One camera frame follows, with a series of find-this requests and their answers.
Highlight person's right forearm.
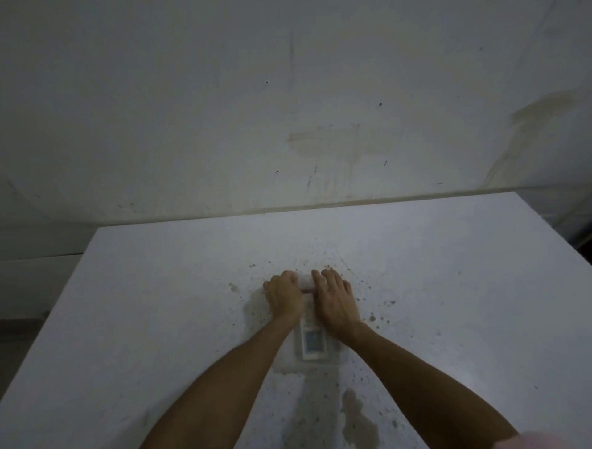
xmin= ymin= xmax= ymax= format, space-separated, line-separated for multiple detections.
xmin=334 ymin=322 xmax=520 ymax=449

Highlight clear plastic zip bag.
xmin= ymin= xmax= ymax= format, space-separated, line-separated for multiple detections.
xmin=249 ymin=273 xmax=351 ymax=373

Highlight person's right hand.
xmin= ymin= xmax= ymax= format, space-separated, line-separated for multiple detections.
xmin=311 ymin=269 xmax=363 ymax=341

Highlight white packet with blue label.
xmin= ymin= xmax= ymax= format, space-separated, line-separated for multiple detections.
xmin=300 ymin=309 xmax=330 ymax=362

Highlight person's left hand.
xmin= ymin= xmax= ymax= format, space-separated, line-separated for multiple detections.
xmin=263 ymin=270 xmax=309 ymax=325

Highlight person's left forearm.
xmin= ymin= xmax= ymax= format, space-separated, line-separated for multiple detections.
xmin=138 ymin=317 xmax=302 ymax=449

